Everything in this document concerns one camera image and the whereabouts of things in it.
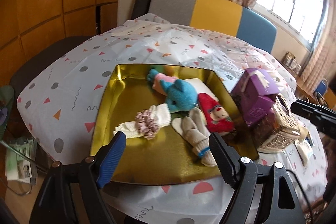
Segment wooden desk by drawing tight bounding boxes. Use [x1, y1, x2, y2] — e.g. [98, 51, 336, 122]
[295, 75, 318, 104]

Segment pink scrunchie light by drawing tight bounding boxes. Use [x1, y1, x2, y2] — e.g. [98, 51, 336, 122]
[135, 110, 160, 140]

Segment purple cardboard box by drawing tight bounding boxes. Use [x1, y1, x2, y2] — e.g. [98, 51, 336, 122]
[231, 68, 280, 127]

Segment blue folding chair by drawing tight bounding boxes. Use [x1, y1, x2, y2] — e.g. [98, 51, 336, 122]
[313, 79, 328, 100]

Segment white towel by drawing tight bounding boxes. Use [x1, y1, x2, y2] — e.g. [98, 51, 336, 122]
[185, 78, 219, 101]

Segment gold tray box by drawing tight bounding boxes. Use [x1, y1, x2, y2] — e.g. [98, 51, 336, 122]
[90, 64, 259, 185]

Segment patterned plastic tablecloth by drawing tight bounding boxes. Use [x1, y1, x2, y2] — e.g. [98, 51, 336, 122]
[16, 13, 329, 224]

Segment right curtain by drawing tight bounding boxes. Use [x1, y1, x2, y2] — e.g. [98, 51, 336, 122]
[301, 0, 335, 93]

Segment ornate gold tissue box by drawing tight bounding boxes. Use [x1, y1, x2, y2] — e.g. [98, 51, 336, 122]
[252, 94, 309, 153]

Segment white cloth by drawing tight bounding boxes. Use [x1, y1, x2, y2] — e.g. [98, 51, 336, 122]
[113, 103, 171, 140]

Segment white knit glove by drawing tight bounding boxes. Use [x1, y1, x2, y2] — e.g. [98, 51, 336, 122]
[171, 107, 217, 167]

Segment white plastic packet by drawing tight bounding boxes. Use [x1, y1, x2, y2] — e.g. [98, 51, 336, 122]
[294, 139, 313, 166]

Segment items on desk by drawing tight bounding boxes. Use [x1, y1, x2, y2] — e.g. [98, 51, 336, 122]
[282, 52, 301, 75]

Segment blue plush toy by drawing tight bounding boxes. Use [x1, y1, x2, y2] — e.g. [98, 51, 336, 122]
[147, 68, 198, 113]

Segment red christmas sock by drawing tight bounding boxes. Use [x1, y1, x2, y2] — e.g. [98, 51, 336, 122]
[198, 93, 235, 135]

